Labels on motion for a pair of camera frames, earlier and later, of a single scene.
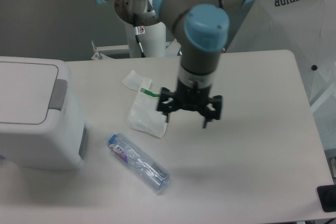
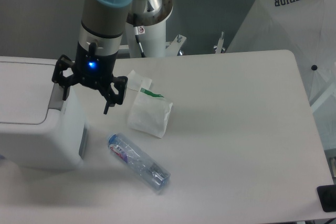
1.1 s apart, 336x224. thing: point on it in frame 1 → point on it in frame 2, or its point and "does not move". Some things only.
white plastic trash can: [41, 126] does not move
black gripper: [191, 97] → [93, 70]
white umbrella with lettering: [300, 16] does not move
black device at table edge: [327, 195] does not move
